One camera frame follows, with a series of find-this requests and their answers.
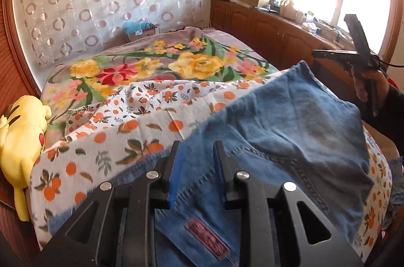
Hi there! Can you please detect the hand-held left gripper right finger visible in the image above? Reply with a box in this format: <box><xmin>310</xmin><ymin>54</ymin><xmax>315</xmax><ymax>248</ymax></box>
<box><xmin>214</xmin><ymin>141</ymin><xmax>363</xmax><ymax>267</ymax></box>

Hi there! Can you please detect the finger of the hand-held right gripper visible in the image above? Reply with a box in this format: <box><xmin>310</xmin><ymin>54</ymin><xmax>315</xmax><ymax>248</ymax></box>
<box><xmin>312</xmin><ymin>49</ymin><xmax>348</xmax><ymax>59</ymax></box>

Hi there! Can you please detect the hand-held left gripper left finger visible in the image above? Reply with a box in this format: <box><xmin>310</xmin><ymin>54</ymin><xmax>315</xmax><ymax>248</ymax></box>
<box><xmin>35</xmin><ymin>141</ymin><xmax>180</xmax><ymax>267</ymax></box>

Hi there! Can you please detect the person's right forearm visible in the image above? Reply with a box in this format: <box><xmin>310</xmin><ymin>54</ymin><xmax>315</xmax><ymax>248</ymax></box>
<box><xmin>377</xmin><ymin>82</ymin><xmax>404</xmax><ymax>160</ymax></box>

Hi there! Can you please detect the person's right hand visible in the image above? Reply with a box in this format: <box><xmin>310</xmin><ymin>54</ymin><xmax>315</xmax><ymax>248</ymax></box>
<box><xmin>353</xmin><ymin>69</ymin><xmax>389</xmax><ymax>107</ymax></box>

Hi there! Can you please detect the white plastic container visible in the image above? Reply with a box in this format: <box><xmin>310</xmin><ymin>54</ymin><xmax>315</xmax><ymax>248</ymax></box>
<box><xmin>284</xmin><ymin>0</ymin><xmax>297</xmax><ymax>18</ymax></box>

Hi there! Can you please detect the orange fruit print bedsheet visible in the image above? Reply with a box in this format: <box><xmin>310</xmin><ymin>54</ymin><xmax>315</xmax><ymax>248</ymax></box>
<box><xmin>30</xmin><ymin>79</ymin><xmax>393</xmax><ymax>250</ymax></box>

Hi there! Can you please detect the wooden cabinet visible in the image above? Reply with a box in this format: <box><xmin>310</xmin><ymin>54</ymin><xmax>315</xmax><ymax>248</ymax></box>
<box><xmin>210</xmin><ymin>0</ymin><xmax>357</xmax><ymax>97</ymax></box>

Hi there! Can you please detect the floral blanket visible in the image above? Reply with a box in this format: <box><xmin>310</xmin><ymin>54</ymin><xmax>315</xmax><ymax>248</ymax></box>
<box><xmin>40</xmin><ymin>26</ymin><xmax>280</xmax><ymax>135</ymax></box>

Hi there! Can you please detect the yellow plush toy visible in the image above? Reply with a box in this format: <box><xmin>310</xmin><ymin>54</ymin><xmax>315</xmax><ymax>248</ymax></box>
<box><xmin>0</xmin><ymin>95</ymin><xmax>53</xmax><ymax>222</ymax></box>

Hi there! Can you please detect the light blue bag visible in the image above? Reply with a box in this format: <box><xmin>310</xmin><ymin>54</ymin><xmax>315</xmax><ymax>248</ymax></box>
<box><xmin>123</xmin><ymin>20</ymin><xmax>158</xmax><ymax>42</ymax></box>

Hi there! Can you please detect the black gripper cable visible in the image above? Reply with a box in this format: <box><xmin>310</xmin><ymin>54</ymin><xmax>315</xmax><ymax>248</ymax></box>
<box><xmin>377</xmin><ymin>60</ymin><xmax>404</xmax><ymax>68</ymax></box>

